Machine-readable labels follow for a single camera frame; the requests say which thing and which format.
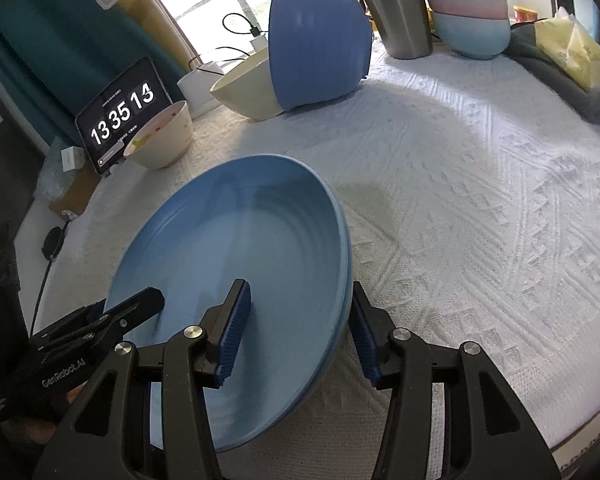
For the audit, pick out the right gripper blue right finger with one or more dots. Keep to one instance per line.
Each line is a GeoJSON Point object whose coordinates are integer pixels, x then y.
{"type": "Point", "coordinates": [370, 328]}

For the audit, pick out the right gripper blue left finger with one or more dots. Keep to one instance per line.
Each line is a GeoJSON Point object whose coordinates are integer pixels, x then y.
{"type": "Point", "coordinates": [229, 328]}

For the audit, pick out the blue plate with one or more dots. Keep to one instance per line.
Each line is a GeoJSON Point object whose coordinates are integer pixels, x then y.
{"type": "Point", "coordinates": [265, 236]}
{"type": "Point", "coordinates": [303, 398]}

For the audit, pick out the pink strawberry bowl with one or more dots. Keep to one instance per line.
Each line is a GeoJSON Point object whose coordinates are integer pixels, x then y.
{"type": "Point", "coordinates": [164, 139]}

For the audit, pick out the cream yellow bowl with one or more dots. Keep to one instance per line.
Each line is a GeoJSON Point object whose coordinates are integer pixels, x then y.
{"type": "Point", "coordinates": [247, 89]}

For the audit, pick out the large blue bowl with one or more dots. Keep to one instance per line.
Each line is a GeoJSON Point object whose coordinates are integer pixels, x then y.
{"type": "Point", "coordinates": [319, 50]}

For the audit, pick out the cardboard box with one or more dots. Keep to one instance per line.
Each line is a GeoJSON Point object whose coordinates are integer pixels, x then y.
{"type": "Point", "coordinates": [74, 202]}

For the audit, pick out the white tablecloth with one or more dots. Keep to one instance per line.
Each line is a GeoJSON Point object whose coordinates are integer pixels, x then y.
{"type": "Point", "coordinates": [472, 194]}

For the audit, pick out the small white box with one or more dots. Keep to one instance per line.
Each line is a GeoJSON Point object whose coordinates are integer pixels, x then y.
{"type": "Point", "coordinates": [73, 158]}

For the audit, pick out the tablet showing clock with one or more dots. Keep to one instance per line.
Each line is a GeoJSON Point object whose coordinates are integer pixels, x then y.
{"type": "Point", "coordinates": [108, 123]}

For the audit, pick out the white charger plug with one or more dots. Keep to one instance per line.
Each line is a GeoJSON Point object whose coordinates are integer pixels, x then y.
{"type": "Point", "coordinates": [258, 39]}

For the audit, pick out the teal curtain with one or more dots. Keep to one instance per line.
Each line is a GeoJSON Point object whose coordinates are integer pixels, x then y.
{"type": "Point", "coordinates": [57, 55]}

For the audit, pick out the light blue bowl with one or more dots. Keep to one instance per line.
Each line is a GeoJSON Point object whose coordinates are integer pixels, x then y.
{"type": "Point", "coordinates": [480, 38]}

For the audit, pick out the yellow curtain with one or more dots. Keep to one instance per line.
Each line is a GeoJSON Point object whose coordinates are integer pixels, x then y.
{"type": "Point", "coordinates": [174, 50]}

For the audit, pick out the steel tumbler with lid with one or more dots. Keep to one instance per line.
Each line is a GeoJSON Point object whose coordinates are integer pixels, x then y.
{"type": "Point", "coordinates": [403, 27]}

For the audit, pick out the yellow red jar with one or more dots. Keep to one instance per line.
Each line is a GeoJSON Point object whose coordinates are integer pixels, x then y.
{"type": "Point", "coordinates": [524, 15]}

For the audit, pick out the black round cable device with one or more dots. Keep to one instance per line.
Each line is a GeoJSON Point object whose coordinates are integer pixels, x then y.
{"type": "Point", "coordinates": [53, 242]}

